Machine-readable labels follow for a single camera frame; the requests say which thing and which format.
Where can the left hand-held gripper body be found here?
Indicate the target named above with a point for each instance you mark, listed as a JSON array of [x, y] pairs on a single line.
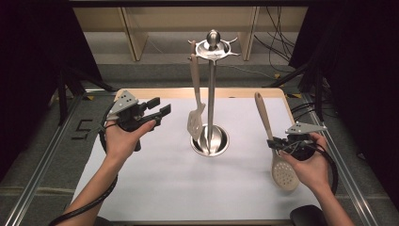
[[124, 103]]

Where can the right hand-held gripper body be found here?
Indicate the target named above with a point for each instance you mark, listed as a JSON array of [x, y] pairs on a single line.
[[306, 128]]

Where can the beige perforated skimmer spoon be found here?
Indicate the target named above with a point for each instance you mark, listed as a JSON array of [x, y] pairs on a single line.
[[263, 109]]

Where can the beige slotted spatula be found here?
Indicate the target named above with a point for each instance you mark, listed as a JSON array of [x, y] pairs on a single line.
[[196, 84]]

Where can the steel utensil stand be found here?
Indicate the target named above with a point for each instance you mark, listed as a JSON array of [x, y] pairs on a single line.
[[212, 94]]

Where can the person's right hand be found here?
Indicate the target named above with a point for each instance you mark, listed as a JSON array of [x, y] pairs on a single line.
[[309, 172]]

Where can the person's left hand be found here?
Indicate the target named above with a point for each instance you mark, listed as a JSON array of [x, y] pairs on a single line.
[[122, 144]]

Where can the black metal stand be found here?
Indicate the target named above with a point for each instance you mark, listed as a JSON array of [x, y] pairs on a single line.
[[318, 94], [62, 94]]

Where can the yellow tape piece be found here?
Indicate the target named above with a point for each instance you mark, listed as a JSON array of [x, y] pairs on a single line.
[[277, 76]]

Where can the black curtain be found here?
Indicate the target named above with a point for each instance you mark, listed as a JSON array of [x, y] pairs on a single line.
[[360, 78], [31, 62]]

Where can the dark rounded object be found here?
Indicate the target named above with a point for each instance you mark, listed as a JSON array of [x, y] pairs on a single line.
[[104, 221], [307, 216]]

